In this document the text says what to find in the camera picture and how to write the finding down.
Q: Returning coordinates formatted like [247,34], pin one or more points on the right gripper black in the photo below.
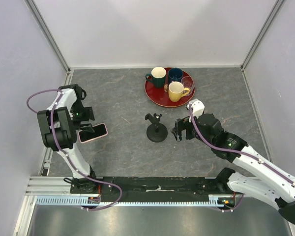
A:
[181,124]

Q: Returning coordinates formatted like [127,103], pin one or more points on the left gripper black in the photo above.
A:
[89,115]

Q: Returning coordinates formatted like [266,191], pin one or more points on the phone with pink case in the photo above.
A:
[98,131]

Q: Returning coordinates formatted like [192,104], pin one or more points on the black phone stand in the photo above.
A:
[156,131]

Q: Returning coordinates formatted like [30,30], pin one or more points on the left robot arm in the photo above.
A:
[59,124]

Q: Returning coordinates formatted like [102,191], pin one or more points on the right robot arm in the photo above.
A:
[273,185]

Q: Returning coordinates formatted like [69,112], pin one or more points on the red round tray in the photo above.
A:
[160,95]

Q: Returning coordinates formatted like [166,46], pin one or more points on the yellow mug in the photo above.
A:
[176,91]

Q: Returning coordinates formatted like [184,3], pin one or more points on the clear glass cup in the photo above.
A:
[188,82]

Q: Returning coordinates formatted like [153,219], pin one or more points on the dark blue mug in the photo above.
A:
[175,75]

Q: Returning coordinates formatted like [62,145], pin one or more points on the dark green mug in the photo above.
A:
[157,77]

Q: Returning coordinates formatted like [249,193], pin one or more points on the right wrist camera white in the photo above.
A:
[196,108]

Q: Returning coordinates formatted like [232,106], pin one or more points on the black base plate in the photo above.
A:
[150,188]

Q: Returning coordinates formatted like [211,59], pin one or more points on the slotted cable duct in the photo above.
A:
[79,201]

